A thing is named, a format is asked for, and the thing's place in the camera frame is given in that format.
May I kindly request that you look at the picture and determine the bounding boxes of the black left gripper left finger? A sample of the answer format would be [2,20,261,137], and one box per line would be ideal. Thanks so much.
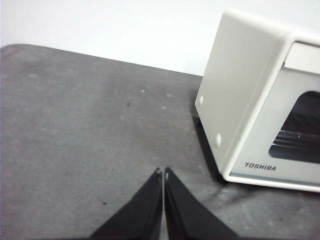
[88,167,163,240]

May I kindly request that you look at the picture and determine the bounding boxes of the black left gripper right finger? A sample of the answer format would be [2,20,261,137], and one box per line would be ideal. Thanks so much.
[163,167,239,240]

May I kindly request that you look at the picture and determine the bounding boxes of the oven door with beige handle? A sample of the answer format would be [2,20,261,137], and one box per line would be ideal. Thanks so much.
[226,40,320,187]

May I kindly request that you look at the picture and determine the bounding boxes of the white Toshiba toaster oven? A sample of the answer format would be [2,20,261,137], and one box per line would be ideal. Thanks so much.
[194,8,320,193]

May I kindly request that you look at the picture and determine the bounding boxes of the metal wire oven rack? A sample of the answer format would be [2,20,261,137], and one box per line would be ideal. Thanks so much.
[271,129,320,151]

